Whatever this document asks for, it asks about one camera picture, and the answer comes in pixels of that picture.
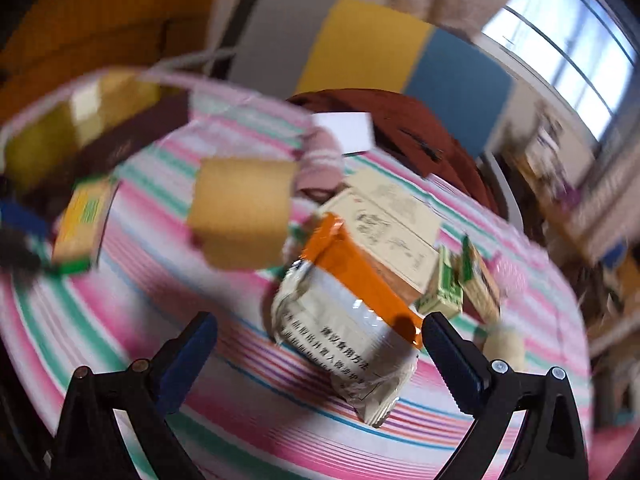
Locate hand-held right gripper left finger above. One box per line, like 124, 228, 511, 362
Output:
52, 311, 218, 480

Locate red-brown jacket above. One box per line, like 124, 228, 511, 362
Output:
287, 89, 501, 216

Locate pale green small box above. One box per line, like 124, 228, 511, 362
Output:
457, 237, 503, 323
417, 245, 466, 321

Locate white foam block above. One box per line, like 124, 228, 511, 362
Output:
310, 111, 376, 155

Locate orange white snack packet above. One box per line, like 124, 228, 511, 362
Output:
270, 212, 426, 428

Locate barred window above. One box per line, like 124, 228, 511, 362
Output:
480, 0, 636, 146

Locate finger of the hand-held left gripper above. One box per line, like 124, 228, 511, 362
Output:
0, 232, 51, 275
0, 199, 48, 240

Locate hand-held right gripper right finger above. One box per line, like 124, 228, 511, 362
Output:
422, 311, 588, 480

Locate cluttered side desk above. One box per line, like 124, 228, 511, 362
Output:
500, 105, 640, 411

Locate grey yellow blue chair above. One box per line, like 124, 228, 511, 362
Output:
150, 0, 523, 221

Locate orange wooden wardrobe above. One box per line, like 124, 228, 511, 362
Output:
0, 0, 223, 126

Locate gold cardboard container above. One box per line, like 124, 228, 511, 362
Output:
0, 70, 193, 201

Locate black foam roll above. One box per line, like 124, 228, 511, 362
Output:
212, 0, 278, 78

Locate yellow green small box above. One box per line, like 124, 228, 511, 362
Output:
50, 177, 121, 276

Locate cream rounded pouch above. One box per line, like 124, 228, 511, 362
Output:
482, 325, 528, 376

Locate beige box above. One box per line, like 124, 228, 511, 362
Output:
346, 167, 442, 233
319, 191, 438, 297

